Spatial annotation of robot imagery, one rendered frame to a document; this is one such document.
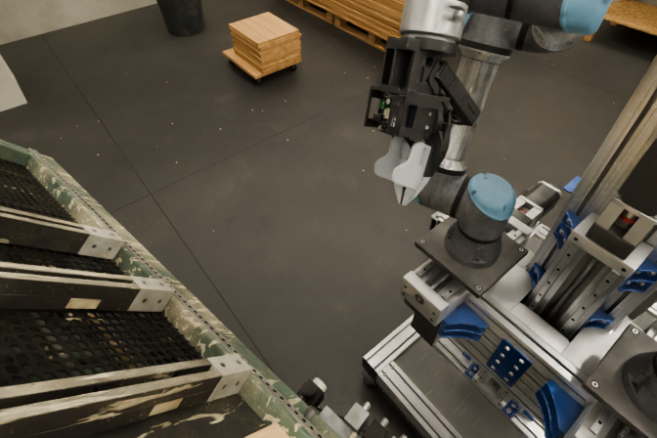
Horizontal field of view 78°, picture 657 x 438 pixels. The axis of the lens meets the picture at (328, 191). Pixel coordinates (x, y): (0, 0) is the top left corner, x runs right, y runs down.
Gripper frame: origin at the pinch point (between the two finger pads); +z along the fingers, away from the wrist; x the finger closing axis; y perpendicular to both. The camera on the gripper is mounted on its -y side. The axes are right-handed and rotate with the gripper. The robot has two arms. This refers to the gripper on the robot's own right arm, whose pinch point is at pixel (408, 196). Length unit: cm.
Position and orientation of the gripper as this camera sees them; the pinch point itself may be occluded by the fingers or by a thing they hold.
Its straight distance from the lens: 57.3
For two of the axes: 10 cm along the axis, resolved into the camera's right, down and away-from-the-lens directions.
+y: -8.3, 0.3, -5.6
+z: -1.5, 9.5, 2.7
